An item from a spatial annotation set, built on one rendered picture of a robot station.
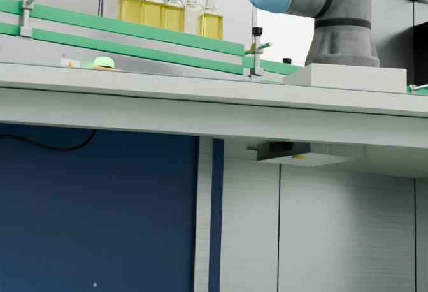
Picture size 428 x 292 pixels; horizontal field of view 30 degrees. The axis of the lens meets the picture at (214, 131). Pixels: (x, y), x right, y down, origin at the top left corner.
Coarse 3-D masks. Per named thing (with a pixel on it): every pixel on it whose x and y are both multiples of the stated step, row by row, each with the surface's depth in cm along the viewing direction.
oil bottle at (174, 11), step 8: (168, 0) 206; (176, 0) 207; (168, 8) 205; (176, 8) 206; (184, 8) 208; (168, 16) 205; (176, 16) 206; (184, 16) 207; (168, 24) 204; (176, 24) 206; (184, 24) 207
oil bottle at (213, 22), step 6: (204, 6) 214; (210, 6) 212; (204, 12) 212; (210, 12) 212; (216, 12) 212; (204, 18) 211; (210, 18) 211; (216, 18) 212; (222, 18) 213; (204, 24) 211; (210, 24) 211; (216, 24) 212; (222, 24) 213; (204, 30) 211; (210, 30) 211; (216, 30) 212; (222, 30) 213; (210, 36) 211; (216, 36) 211; (222, 36) 213
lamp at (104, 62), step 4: (96, 60) 175; (100, 60) 174; (104, 60) 174; (108, 60) 175; (112, 60) 176; (96, 64) 175; (100, 64) 174; (104, 64) 174; (108, 64) 174; (112, 64) 175; (112, 68) 175
